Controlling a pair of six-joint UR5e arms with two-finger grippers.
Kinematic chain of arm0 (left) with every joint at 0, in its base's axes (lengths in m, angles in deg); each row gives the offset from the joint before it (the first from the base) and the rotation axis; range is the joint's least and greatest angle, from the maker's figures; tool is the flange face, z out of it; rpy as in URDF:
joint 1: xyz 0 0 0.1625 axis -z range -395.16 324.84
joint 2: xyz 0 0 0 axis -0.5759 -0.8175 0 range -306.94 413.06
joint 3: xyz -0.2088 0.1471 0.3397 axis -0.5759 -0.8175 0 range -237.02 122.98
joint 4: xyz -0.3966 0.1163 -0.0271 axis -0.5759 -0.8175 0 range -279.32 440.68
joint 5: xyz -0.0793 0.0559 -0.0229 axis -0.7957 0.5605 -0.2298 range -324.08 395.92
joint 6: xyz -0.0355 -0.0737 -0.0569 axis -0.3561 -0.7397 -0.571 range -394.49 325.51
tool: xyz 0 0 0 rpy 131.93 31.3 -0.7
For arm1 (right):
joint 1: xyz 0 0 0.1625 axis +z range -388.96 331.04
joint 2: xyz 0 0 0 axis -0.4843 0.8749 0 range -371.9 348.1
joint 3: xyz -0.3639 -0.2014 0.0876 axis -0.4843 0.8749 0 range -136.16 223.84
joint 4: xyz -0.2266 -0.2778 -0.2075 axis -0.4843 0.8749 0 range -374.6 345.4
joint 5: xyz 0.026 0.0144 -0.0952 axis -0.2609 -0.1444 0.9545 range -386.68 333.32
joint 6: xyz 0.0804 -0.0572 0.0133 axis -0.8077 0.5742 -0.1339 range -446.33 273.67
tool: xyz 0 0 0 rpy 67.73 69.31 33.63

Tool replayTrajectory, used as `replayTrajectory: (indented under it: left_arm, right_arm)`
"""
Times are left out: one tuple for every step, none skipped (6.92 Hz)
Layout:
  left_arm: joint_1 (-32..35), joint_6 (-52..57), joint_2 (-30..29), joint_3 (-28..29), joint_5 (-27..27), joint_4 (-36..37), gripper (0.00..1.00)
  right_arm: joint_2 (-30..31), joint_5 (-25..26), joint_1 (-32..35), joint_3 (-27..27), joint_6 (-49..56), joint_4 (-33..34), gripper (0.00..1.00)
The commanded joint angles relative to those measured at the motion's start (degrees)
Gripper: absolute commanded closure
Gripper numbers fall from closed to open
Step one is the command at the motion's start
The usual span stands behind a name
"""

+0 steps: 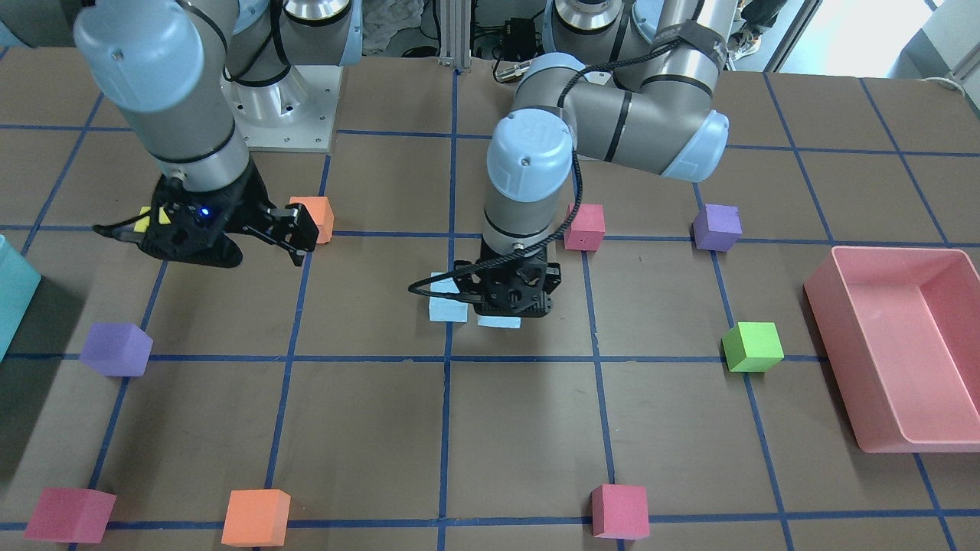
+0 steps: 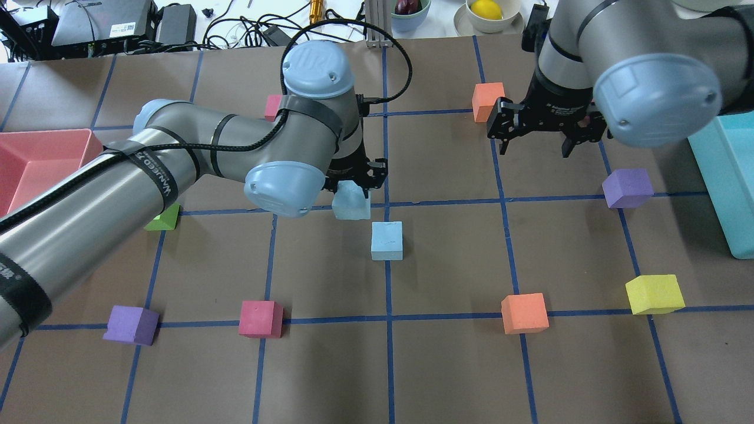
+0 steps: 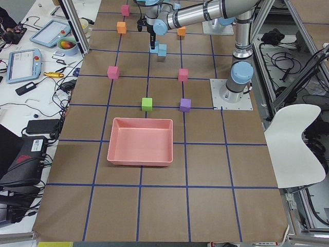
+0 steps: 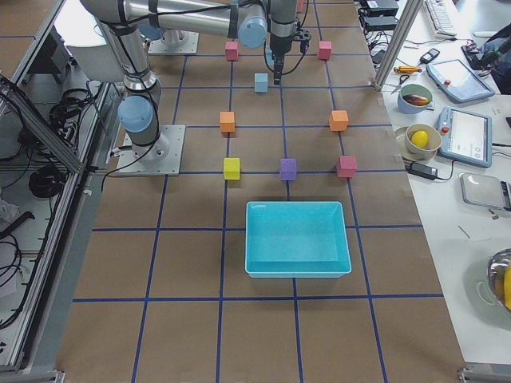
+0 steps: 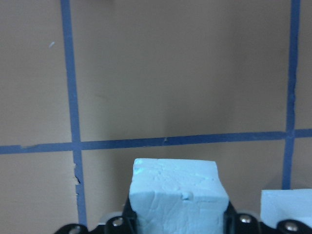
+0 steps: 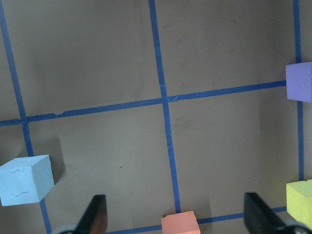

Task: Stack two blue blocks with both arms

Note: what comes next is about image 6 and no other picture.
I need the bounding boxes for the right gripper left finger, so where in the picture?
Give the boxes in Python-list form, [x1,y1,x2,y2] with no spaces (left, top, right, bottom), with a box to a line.
[74,195,108,234]

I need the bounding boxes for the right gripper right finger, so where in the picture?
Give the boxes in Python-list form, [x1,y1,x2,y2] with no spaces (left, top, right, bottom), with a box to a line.
[244,192,288,234]

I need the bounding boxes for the light blue block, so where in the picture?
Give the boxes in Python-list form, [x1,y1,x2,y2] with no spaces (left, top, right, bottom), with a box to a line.
[0,155,54,206]

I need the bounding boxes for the yellow foam block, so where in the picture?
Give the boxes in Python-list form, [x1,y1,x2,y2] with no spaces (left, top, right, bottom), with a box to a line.
[286,179,312,229]

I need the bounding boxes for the orange block near base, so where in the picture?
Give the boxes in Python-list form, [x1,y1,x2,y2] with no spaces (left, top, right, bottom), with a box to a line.
[161,211,200,234]

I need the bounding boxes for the purple block right side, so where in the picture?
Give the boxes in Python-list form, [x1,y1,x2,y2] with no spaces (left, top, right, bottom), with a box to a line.
[286,62,312,103]

